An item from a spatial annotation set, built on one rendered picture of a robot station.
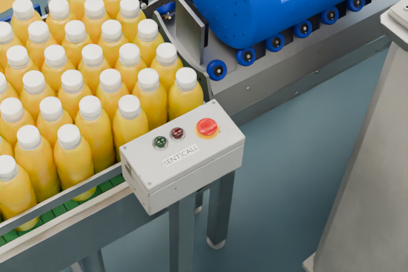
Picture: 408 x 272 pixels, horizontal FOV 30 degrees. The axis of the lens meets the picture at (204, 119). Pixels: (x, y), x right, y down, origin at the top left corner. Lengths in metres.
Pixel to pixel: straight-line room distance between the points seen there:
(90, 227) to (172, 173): 0.30
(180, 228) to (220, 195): 0.57
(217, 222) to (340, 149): 0.62
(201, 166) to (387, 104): 0.48
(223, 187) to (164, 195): 0.77
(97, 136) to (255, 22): 0.38
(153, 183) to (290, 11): 0.47
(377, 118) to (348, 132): 1.04
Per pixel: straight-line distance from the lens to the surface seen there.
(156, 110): 1.46
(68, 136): 1.36
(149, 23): 1.50
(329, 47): 1.79
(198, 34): 1.58
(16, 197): 1.38
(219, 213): 2.22
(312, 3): 1.57
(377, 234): 1.99
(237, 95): 1.67
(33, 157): 1.39
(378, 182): 1.84
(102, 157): 1.48
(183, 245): 1.65
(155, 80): 1.41
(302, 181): 2.59
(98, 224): 1.55
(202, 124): 1.34
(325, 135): 2.70
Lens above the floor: 2.22
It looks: 55 degrees down
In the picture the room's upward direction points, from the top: 3 degrees clockwise
